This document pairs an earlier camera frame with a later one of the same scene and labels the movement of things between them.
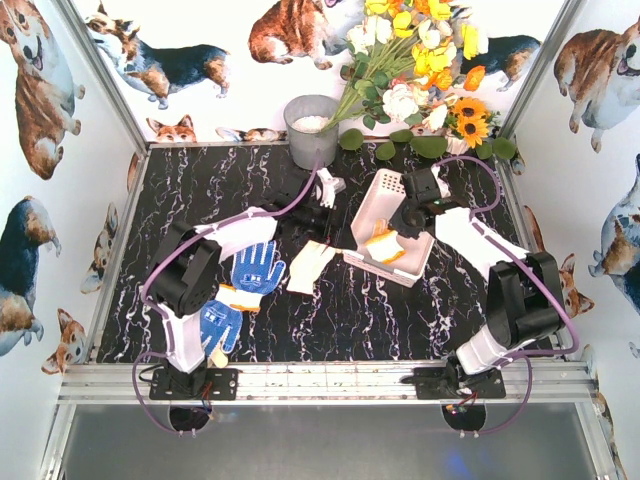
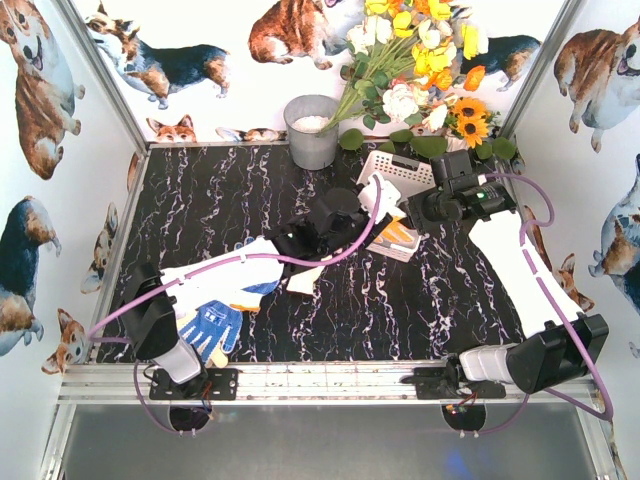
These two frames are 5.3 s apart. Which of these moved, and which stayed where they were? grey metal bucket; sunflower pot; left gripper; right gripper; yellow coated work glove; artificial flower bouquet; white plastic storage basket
Moved: yellow coated work glove; white plastic storage basket; right gripper; left gripper
Stayed: sunflower pot; grey metal bucket; artificial flower bouquet
